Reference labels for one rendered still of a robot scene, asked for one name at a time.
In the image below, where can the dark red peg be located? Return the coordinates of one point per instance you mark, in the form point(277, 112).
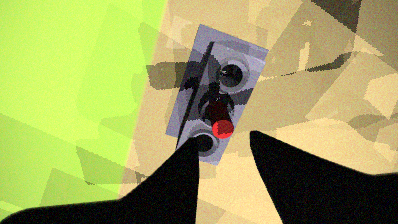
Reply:
point(222, 126)

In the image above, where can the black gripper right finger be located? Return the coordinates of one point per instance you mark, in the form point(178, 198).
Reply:
point(308, 189)

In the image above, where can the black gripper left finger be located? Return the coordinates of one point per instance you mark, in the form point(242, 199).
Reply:
point(168, 196)

